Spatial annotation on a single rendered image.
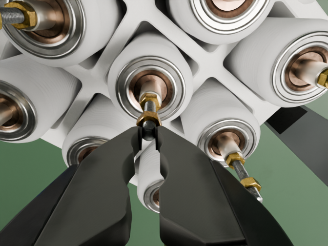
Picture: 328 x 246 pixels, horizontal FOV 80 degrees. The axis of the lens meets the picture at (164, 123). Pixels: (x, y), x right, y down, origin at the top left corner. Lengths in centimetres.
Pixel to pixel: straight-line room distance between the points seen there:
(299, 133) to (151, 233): 64
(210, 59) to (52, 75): 21
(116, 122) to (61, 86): 9
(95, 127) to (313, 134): 33
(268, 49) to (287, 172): 56
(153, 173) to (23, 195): 57
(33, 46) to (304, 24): 26
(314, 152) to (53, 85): 37
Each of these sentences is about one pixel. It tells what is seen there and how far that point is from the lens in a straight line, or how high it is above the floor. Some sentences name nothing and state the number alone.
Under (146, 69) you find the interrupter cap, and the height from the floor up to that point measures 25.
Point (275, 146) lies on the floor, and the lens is 66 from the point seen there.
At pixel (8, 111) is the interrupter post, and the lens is 27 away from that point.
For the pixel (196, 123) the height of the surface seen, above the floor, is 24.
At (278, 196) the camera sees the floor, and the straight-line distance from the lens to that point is 83.
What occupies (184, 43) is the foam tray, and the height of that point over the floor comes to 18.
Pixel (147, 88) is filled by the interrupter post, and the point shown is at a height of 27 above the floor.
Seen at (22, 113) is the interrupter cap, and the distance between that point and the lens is 27.
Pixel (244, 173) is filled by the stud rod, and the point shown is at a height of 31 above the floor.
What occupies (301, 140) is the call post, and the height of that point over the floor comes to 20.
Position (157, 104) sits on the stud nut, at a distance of 18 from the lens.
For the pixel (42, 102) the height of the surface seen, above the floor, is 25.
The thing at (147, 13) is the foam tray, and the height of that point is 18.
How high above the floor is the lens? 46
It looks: 61 degrees down
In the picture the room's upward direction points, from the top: 175 degrees clockwise
